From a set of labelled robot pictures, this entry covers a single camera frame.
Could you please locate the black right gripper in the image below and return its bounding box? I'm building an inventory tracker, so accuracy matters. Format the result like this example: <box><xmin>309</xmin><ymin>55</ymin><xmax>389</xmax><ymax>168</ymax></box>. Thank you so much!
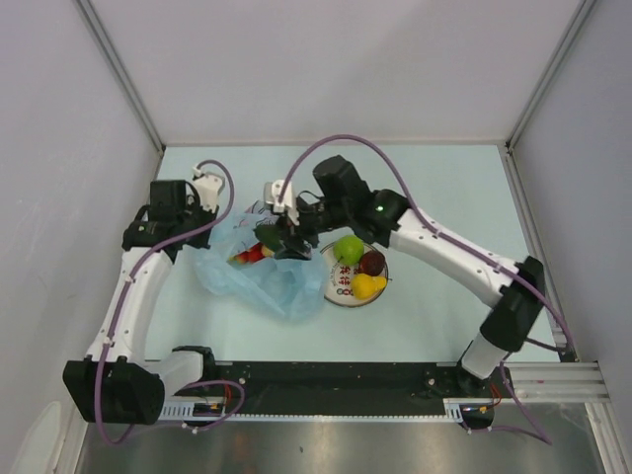
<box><xmin>275</xmin><ymin>198</ymin><xmax>352</xmax><ymax>263</ymax></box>

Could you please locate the green fake apple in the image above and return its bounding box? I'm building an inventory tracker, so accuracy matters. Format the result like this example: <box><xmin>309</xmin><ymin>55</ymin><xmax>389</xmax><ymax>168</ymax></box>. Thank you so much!
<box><xmin>333</xmin><ymin>234</ymin><xmax>364</xmax><ymax>266</ymax></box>

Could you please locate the dark brown fake mangosteen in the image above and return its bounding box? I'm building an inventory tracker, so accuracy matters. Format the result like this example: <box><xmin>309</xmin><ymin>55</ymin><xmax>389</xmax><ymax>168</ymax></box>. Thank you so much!
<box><xmin>357</xmin><ymin>250</ymin><xmax>386</xmax><ymax>277</ymax></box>

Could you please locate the round printed white plate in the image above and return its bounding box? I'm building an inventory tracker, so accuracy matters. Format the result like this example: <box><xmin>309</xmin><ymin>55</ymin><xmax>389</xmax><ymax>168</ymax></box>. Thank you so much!
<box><xmin>321</xmin><ymin>243</ymin><xmax>390</xmax><ymax>308</ymax></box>

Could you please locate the green fake avocado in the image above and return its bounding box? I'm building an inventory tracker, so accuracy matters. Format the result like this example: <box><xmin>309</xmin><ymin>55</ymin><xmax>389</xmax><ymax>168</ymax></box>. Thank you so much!
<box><xmin>254</xmin><ymin>224</ymin><xmax>283</xmax><ymax>253</ymax></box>

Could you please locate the yellow fake fruit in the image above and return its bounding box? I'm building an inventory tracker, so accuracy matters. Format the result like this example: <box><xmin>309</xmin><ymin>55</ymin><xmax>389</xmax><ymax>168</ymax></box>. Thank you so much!
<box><xmin>351</xmin><ymin>274</ymin><xmax>388</xmax><ymax>300</ymax></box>

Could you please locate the red fake cherry bunch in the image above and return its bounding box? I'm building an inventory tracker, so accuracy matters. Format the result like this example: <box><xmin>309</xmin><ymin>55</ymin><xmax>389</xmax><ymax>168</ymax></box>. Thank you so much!
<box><xmin>228</xmin><ymin>243</ymin><xmax>275</xmax><ymax>265</ymax></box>

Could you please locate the light blue printed plastic bag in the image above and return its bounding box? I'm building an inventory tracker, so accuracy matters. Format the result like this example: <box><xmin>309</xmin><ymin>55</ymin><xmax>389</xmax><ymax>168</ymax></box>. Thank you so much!
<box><xmin>194</xmin><ymin>200</ymin><xmax>328</xmax><ymax>323</ymax></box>

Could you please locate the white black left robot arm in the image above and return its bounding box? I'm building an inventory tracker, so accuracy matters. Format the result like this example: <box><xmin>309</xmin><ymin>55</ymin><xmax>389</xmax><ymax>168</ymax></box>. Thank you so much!
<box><xmin>62</xmin><ymin>173</ymin><xmax>224</xmax><ymax>425</ymax></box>

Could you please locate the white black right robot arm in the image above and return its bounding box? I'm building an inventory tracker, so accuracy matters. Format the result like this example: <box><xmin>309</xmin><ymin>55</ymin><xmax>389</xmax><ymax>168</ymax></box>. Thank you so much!
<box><xmin>264</xmin><ymin>156</ymin><xmax>545</xmax><ymax>396</ymax></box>

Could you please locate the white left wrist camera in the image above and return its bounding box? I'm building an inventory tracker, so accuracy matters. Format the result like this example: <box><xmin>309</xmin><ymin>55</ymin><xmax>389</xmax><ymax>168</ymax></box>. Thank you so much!
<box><xmin>193</xmin><ymin>167</ymin><xmax>225</xmax><ymax>213</ymax></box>

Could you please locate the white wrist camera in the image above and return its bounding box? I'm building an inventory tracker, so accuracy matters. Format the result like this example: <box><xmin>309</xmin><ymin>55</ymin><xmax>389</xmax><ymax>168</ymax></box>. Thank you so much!
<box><xmin>193</xmin><ymin>167</ymin><xmax>225</xmax><ymax>213</ymax></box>
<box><xmin>263</xmin><ymin>180</ymin><xmax>299</xmax><ymax>226</ymax></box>

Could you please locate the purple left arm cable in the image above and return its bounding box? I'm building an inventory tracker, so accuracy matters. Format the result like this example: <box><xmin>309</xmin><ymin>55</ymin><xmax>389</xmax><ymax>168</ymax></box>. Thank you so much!
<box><xmin>94</xmin><ymin>158</ymin><xmax>246</xmax><ymax>445</ymax></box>

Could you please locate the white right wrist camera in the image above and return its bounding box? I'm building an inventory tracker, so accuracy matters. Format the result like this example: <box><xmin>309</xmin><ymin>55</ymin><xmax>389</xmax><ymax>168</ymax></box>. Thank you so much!
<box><xmin>263</xmin><ymin>180</ymin><xmax>299</xmax><ymax>226</ymax></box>

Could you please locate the white slotted cable duct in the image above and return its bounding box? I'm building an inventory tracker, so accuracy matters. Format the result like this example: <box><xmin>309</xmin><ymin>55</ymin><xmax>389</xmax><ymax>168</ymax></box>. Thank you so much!
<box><xmin>158</xmin><ymin>401</ymin><xmax>225</xmax><ymax>422</ymax></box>

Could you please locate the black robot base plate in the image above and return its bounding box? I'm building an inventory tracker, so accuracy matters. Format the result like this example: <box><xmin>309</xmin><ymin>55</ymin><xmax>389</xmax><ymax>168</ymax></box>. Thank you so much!
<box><xmin>209</xmin><ymin>361</ymin><xmax>511</xmax><ymax>422</ymax></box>

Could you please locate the aluminium frame rail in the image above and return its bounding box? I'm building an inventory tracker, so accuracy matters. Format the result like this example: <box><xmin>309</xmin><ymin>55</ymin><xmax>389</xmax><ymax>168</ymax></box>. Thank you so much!
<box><xmin>506</xmin><ymin>362</ymin><xmax>610</xmax><ymax>404</ymax></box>

